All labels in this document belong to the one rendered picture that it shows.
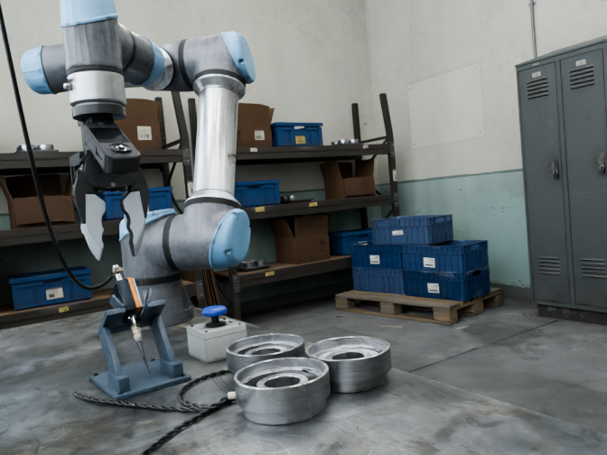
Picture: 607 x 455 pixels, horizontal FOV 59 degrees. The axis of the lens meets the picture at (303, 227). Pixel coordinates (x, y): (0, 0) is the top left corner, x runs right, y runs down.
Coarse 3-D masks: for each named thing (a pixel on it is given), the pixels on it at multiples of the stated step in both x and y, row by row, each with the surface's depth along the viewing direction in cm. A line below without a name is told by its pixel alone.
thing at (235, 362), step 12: (252, 336) 76; (264, 336) 76; (276, 336) 76; (288, 336) 75; (228, 348) 71; (240, 348) 74; (264, 348) 74; (276, 348) 73; (300, 348) 69; (228, 360) 70; (240, 360) 67; (252, 360) 67
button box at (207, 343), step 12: (204, 324) 85; (216, 324) 82; (228, 324) 83; (240, 324) 83; (192, 336) 83; (204, 336) 79; (216, 336) 80; (228, 336) 81; (240, 336) 82; (192, 348) 83; (204, 348) 79; (216, 348) 80; (204, 360) 80; (216, 360) 80
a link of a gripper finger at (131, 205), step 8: (128, 192) 76; (136, 192) 76; (120, 200) 76; (128, 200) 76; (136, 200) 76; (128, 208) 76; (136, 208) 76; (128, 216) 76; (136, 216) 76; (144, 216) 77; (128, 224) 76; (136, 224) 76; (144, 224) 77; (136, 232) 76; (136, 240) 76; (136, 248) 77
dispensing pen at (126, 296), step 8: (112, 272) 77; (120, 272) 77; (120, 280) 74; (120, 288) 74; (128, 288) 74; (120, 296) 73; (128, 296) 74; (128, 304) 73; (128, 312) 73; (128, 320) 73; (136, 320) 74; (136, 328) 73; (136, 336) 72; (144, 352) 72; (144, 360) 71
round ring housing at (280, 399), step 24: (264, 360) 64; (288, 360) 64; (312, 360) 63; (240, 384) 56; (264, 384) 59; (288, 384) 61; (312, 384) 55; (264, 408) 54; (288, 408) 54; (312, 408) 56
